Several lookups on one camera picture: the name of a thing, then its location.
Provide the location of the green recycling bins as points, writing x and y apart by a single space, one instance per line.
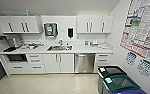
107 71

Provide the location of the small green wall poster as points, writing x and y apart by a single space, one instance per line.
146 67

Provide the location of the white single drawer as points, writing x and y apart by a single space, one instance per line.
17 69

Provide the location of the white plate stack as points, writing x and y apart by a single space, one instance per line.
95 42

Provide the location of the green lidded trash bin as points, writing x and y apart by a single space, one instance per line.
122 83

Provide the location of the chrome faucet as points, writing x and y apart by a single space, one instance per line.
60 42

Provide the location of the small blue wall poster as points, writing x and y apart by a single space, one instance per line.
131 58

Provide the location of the stainless steel dishwasher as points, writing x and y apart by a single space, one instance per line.
84 63

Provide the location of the clear bottle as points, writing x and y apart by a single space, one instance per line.
26 13

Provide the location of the black built-in microwave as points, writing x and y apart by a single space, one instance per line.
16 58

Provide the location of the steel paper towel dispenser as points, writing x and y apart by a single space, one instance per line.
50 30

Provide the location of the white drawer stack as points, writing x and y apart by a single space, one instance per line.
103 58
36 63

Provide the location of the large printed wall chart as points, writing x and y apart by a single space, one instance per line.
141 26

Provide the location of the blue lidded trash bin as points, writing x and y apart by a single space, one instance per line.
136 91

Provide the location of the black soap dispenser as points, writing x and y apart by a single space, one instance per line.
70 32

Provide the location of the small dish soap bottle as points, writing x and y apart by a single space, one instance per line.
87 42

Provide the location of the stainless steel sink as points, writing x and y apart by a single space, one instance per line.
59 48

